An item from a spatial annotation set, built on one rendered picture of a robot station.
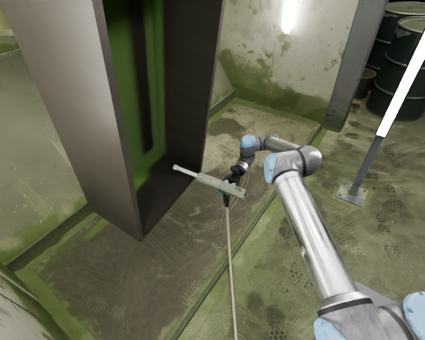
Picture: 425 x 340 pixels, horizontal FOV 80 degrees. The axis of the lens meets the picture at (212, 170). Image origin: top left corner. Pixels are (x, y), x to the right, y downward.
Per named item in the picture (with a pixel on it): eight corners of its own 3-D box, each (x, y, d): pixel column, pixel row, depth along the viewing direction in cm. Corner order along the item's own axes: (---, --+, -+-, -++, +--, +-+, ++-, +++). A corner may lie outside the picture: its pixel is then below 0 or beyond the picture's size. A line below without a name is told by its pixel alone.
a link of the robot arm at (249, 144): (256, 131, 159) (255, 146, 168) (238, 134, 158) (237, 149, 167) (261, 142, 153) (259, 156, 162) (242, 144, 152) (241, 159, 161)
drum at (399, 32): (363, 95, 320) (394, 14, 259) (417, 101, 303) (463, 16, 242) (365, 119, 281) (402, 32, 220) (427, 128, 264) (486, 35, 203)
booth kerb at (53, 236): (17, 274, 168) (5, 266, 159) (16, 273, 169) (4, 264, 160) (235, 100, 321) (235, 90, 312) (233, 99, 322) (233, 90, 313)
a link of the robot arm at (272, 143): (334, 148, 99) (274, 131, 164) (303, 152, 98) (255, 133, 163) (334, 176, 102) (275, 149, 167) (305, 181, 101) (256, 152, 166)
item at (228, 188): (245, 210, 158) (247, 187, 141) (242, 216, 156) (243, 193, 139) (181, 183, 176) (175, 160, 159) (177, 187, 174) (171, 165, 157)
